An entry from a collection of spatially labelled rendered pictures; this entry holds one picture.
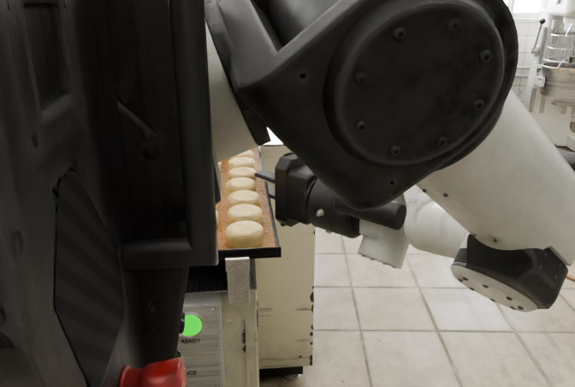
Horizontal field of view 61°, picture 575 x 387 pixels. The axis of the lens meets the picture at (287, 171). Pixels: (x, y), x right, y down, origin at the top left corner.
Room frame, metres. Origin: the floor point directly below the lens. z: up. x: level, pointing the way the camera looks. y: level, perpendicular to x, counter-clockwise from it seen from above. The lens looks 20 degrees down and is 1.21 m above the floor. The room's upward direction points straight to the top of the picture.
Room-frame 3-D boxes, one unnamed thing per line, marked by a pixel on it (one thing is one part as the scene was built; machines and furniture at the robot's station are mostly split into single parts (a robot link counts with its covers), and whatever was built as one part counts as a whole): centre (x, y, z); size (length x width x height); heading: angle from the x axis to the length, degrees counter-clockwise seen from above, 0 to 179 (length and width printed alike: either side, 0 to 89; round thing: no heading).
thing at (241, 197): (0.69, 0.07, 0.91); 0.05 x 0.05 x 0.02
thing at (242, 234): (0.58, 0.06, 0.91); 0.05 x 0.05 x 0.02
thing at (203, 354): (0.53, 0.21, 0.77); 0.24 x 0.04 x 0.14; 95
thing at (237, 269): (1.52, 0.16, 0.87); 2.01 x 0.03 x 0.07; 5
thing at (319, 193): (0.72, -0.04, 0.91); 0.12 x 0.10 x 0.13; 51
